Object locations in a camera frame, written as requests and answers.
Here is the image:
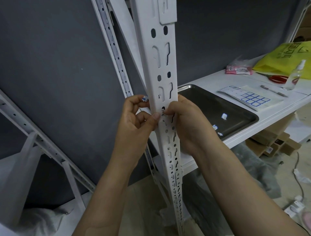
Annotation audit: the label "grey pen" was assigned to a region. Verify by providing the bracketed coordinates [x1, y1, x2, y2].
[260, 85, 289, 98]

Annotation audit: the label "red scissors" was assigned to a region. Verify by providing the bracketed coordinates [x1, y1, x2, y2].
[256, 72, 290, 84]

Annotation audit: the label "sheet of blue-bordered labels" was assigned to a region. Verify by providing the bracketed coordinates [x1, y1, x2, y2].
[218, 85, 271, 107]

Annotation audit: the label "white paper pad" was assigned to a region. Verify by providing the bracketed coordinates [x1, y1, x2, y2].
[218, 84, 285, 112]

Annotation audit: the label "cardboard box with dark print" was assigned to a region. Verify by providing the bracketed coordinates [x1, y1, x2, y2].
[293, 14, 311, 43]

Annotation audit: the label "black cable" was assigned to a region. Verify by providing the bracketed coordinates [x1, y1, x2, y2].
[295, 152, 304, 197]

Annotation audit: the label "person's left hand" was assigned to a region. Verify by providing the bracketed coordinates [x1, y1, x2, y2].
[112, 95, 161, 170]

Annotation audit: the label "pink round disc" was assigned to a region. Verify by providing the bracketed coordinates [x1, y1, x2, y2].
[300, 211, 311, 229]

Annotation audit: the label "white metal shelving rack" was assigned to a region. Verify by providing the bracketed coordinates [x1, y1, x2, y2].
[148, 54, 311, 177]

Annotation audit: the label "white power strip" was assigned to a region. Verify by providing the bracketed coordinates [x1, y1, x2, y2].
[283, 195, 305, 218]

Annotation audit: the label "white paper sheet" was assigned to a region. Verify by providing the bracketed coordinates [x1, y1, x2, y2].
[288, 119, 311, 144]

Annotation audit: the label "pink packet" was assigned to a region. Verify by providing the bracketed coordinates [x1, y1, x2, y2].
[225, 57, 253, 75]

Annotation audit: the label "white torn paper strip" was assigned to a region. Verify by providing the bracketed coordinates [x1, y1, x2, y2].
[293, 169, 311, 184]

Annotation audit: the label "steel tray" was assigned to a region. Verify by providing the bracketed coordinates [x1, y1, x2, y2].
[177, 84, 260, 141]

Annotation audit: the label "yellow-green plastic bag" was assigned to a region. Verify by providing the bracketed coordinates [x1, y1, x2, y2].
[252, 41, 311, 79]

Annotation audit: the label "person's right forearm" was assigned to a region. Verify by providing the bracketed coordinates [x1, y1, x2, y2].
[194, 142, 309, 236]

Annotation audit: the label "brown cardboard box piece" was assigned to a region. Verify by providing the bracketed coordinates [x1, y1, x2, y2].
[245, 114, 302, 157]

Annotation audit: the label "white perforated shelf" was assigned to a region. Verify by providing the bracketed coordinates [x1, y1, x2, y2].
[130, 0, 184, 236]

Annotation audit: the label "clear spray bottle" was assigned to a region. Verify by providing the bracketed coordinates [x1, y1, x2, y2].
[283, 59, 306, 91]

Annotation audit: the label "person's left forearm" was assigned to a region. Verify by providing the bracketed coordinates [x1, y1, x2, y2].
[79, 155, 144, 236]

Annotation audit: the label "white-grey cloth bundle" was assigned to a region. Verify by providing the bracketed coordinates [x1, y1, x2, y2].
[19, 206, 71, 236]

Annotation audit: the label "person's right hand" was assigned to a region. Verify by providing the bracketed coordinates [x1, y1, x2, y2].
[163, 94, 225, 160]

